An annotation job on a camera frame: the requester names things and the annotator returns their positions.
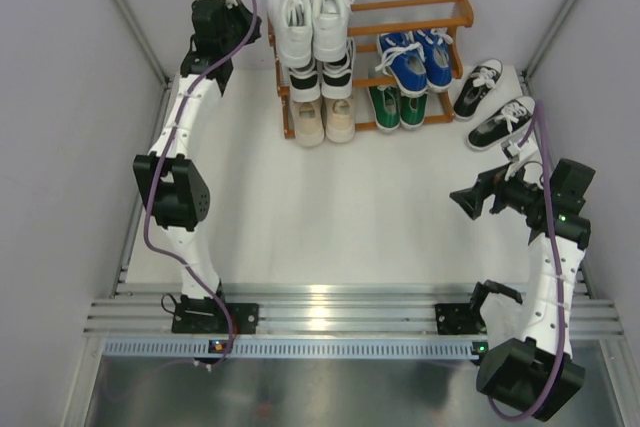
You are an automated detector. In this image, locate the black canvas sneaker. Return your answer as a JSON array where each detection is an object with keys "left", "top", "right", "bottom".
[
  {"left": 453, "top": 58, "right": 503, "bottom": 121},
  {"left": 467, "top": 96, "right": 535, "bottom": 151}
]

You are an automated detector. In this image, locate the white sneaker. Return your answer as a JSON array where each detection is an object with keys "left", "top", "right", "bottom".
[
  {"left": 267, "top": 0, "right": 313, "bottom": 69},
  {"left": 312, "top": 0, "right": 354, "bottom": 63}
]

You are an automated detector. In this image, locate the black white-striped sneaker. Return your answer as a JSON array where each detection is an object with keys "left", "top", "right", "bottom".
[
  {"left": 287, "top": 58, "right": 321, "bottom": 103},
  {"left": 321, "top": 37, "right": 355, "bottom": 100}
]

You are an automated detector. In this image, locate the green sneaker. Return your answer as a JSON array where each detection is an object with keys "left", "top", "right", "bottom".
[
  {"left": 367, "top": 84, "right": 400, "bottom": 133},
  {"left": 400, "top": 93, "right": 428, "bottom": 130}
]

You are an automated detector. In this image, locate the beige sneaker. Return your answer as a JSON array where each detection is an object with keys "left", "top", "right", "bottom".
[
  {"left": 290, "top": 98, "right": 325, "bottom": 148},
  {"left": 325, "top": 97, "right": 355, "bottom": 143}
]

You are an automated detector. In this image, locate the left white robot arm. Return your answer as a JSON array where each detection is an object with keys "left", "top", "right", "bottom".
[{"left": 133, "top": 0, "right": 260, "bottom": 333}]

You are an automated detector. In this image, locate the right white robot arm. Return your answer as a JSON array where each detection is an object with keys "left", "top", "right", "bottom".
[{"left": 449, "top": 159, "right": 595, "bottom": 422}]

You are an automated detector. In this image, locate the orange wooden shoe shelf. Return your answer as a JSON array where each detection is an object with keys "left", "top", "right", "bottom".
[{"left": 268, "top": 0, "right": 474, "bottom": 139}]

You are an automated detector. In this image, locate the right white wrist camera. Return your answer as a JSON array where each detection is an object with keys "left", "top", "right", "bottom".
[{"left": 501, "top": 140, "right": 537, "bottom": 180}]

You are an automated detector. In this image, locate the left aluminium frame post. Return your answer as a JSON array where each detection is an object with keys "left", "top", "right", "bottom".
[{"left": 77, "top": 0, "right": 174, "bottom": 88}]

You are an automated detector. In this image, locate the aluminium frame post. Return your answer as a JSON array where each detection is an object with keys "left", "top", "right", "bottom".
[
  {"left": 519, "top": 0, "right": 581, "bottom": 90},
  {"left": 77, "top": 0, "right": 174, "bottom": 88}
]

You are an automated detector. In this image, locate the right aluminium frame post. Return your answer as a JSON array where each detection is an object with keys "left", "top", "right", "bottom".
[{"left": 519, "top": 0, "right": 581, "bottom": 90}]

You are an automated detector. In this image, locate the aluminium rail base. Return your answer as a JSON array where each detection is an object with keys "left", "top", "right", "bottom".
[{"left": 82, "top": 281, "right": 624, "bottom": 343}]

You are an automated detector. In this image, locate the perforated cable duct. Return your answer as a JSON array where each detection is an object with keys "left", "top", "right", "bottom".
[{"left": 103, "top": 337, "right": 488, "bottom": 360}]

